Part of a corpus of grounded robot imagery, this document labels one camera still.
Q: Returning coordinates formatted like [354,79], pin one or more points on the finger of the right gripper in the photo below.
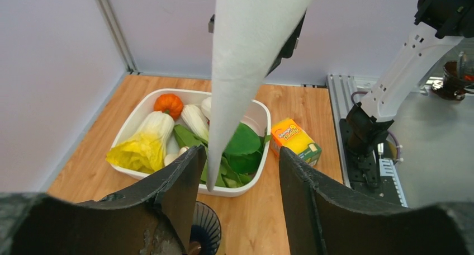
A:
[288,48]

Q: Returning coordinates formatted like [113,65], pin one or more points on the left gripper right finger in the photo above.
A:
[324,216]

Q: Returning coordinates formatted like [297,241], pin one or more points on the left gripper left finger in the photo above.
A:
[152,216]

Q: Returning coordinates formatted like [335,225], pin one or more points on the single white paper filter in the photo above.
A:
[248,36]

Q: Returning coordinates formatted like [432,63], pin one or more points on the blue glass cone dripper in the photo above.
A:
[206,233]

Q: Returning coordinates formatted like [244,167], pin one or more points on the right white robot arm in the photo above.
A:
[440,25]

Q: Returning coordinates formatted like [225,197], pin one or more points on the white mushroom toy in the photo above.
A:
[169,158]

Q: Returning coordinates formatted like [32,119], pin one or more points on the yellow napa cabbage toy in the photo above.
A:
[145,150]

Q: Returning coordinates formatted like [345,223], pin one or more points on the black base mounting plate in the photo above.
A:
[376,175]

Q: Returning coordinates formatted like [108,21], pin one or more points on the white rectangular tray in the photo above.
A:
[257,117]

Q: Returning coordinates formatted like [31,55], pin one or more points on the yellow green juice box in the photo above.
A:
[287,133]

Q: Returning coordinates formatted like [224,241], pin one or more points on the green bok choy toy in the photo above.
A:
[196,129]
[242,157]

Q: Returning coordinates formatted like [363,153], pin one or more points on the small orange pumpkin toy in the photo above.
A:
[169,104]

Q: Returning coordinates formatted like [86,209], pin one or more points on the aluminium frame rail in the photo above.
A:
[414,164]

